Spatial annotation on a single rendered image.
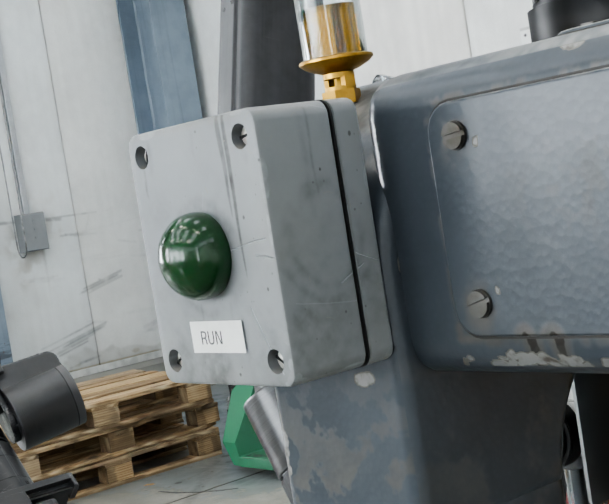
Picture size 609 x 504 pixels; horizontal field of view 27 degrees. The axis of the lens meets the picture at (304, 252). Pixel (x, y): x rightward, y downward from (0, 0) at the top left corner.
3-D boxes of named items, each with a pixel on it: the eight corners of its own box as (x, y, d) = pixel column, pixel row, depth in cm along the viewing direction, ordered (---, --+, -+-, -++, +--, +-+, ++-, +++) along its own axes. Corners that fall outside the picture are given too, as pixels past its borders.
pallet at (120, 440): (-63, 474, 639) (-68, 446, 638) (137, 417, 716) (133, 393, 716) (12, 488, 574) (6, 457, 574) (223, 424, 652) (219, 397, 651)
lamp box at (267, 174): (166, 383, 45) (125, 137, 45) (262, 357, 48) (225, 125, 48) (296, 388, 40) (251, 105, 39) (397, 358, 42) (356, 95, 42)
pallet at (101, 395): (-80, 449, 635) (-85, 421, 635) (129, 393, 715) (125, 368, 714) (0, 462, 566) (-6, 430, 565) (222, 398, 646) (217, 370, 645)
